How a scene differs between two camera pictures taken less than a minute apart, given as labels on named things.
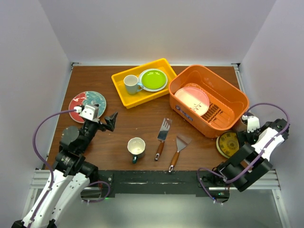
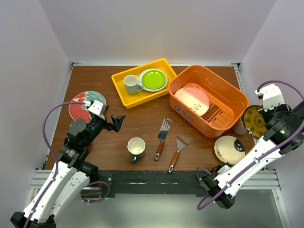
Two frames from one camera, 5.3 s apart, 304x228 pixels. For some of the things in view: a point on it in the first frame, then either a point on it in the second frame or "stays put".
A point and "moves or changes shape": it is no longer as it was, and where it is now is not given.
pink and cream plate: [194, 98] stays put
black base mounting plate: [183, 181] stays put
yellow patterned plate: [227, 143] moves or changes shape
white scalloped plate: [153, 80] stays put
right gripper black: [243, 136] -> [284, 107]
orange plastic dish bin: [205, 102] stays put
